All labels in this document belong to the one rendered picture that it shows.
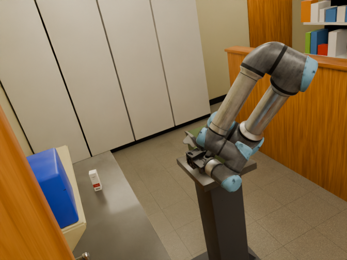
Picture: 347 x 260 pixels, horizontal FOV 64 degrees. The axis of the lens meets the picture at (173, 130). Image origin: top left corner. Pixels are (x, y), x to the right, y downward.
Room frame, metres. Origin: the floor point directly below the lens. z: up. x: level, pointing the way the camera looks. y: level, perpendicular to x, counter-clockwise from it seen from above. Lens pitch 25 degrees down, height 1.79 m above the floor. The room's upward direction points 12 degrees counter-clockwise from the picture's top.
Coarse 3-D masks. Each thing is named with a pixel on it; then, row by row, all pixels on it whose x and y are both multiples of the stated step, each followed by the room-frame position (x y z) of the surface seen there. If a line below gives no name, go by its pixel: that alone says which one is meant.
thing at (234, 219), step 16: (240, 176) 1.24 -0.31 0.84; (208, 192) 1.20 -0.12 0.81; (224, 192) 1.20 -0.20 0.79; (240, 192) 1.24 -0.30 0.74; (208, 208) 1.23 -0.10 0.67; (224, 208) 1.20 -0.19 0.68; (240, 208) 1.23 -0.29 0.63; (208, 224) 1.27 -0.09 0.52; (224, 224) 1.19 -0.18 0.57; (240, 224) 1.23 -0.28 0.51; (208, 240) 1.31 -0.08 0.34; (224, 240) 1.19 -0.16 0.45; (240, 240) 1.23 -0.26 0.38; (208, 256) 1.36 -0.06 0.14; (224, 256) 1.18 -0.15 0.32; (240, 256) 1.22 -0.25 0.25; (256, 256) 1.38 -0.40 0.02
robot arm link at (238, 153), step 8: (232, 144) 0.96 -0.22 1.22; (240, 144) 0.94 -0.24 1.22; (224, 152) 0.94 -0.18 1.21; (232, 152) 0.93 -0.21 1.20; (240, 152) 0.92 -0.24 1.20; (248, 152) 0.92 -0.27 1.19; (232, 160) 0.92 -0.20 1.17; (240, 160) 0.91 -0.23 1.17; (232, 168) 0.91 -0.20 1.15; (240, 168) 0.91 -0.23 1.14
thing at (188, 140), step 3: (186, 132) 1.16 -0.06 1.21; (189, 135) 1.14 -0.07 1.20; (192, 135) 1.14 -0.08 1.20; (186, 138) 1.14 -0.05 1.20; (189, 138) 1.14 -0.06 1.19; (183, 141) 1.12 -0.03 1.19; (186, 141) 1.12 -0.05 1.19; (189, 141) 1.12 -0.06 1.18; (192, 141) 1.12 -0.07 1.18; (192, 144) 1.11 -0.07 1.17; (195, 144) 1.11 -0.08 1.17; (192, 147) 1.11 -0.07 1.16
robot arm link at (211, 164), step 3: (213, 159) 1.00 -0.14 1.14; (216, 159) 1.01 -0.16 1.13; (210, 162) 0.99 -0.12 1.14; (213, 162) 0.98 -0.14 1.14; (216, 162) 0.98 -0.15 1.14; (219, 162) 0.98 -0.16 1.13; (207, 165) 0.99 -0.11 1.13; (210, 165) 0.98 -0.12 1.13; (213, 165) 0.97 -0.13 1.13; (207, 168) 0.98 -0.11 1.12; (210, 168) 0.97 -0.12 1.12; (207, 171) 0.98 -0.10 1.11; (210, 171) 0.96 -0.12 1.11; (210, 174) 0.96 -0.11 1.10
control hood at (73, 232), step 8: (64, 152) 0.59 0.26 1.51; (64, 160) 0.55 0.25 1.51; (64, 168) 0.52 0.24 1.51; (72, 168) 0.51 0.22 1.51; (72, 176) 0.48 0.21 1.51; (72, 184) 0.45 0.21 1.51; (80, 200) 0.40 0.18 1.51; (80, 208) 0.37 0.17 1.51; (80, 216) 0.35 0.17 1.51; (72, 224) 0.34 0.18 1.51; (80, 224) 0.34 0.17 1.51; (64, 232) 0.33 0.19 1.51; (72, 232) 0.33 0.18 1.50; (80, 232) 0.33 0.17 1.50; (72, 240) 0.33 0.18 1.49; (72, 248) 0.33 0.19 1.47
